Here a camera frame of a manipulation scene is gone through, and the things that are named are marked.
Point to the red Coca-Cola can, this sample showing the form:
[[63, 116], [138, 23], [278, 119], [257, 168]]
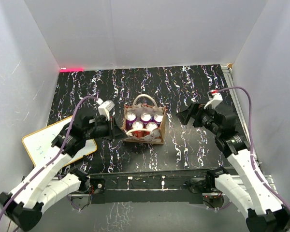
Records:
[[151, 126], [138, 125]]

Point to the purple fanta can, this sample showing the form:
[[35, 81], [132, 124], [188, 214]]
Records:
[[145, 118], [130, 118], [158, 118]]

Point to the pink tape strip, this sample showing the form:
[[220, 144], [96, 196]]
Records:
[[65, 70]]

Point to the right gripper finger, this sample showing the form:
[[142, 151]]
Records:
[[190, 110], [191, 120]]

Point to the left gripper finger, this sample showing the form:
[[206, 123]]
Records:
[[112, 129], [119, 136]]

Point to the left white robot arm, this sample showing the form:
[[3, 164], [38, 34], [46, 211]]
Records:
[[26, 203]]

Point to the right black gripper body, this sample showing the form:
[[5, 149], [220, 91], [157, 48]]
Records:
[[204, 118]]

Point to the purple Fanta can left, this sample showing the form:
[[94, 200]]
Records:
[[130, 118]]

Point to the yellow-framed whiteboard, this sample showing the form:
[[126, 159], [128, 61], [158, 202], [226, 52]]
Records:
[[38, 142]]

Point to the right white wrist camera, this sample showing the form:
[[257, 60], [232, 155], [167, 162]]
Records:
[[215, 98]]

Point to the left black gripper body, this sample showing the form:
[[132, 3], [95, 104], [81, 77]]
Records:
[[100, 129]]

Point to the purple Fanta can right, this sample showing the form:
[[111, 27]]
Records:
[[158, 118]]

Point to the burlap canvas tote bag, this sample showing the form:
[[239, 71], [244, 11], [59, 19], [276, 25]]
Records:
[[144, 103]]

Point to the purple Fanta can middle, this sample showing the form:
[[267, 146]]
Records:
[[145, 118]]

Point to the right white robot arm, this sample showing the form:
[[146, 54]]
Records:
[[255, 199]]

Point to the aluminium frame rail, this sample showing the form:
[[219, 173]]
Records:
[[227, 72]]

